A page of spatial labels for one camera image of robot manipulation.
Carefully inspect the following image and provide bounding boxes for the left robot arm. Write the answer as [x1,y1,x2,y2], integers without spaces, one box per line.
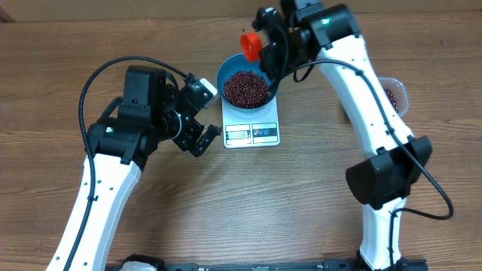
[47,65,221,270]

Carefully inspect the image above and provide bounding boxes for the clear plastic container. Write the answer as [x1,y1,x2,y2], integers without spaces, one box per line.
[379,77,410,117]

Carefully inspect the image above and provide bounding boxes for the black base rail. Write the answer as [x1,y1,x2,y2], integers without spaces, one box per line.
[105,254,429,271]

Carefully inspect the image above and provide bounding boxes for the red beans in bowl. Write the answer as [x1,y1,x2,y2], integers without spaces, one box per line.
[223,71,270,109]

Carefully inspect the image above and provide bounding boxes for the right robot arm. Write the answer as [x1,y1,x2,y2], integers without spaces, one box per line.
[252,1,432,270]

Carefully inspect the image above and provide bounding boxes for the red adzuki beans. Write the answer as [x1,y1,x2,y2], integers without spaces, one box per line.
[384,89,398,112]

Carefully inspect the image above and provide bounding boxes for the blue bowl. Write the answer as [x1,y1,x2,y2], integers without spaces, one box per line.
[216,53,279,104]

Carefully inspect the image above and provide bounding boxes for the orange measuring scoop blue handle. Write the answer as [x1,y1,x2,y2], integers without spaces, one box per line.
[239,32,263,62]

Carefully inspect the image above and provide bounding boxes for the white digital kitchen scale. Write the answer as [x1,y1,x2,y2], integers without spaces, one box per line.
[221,98,281,149]

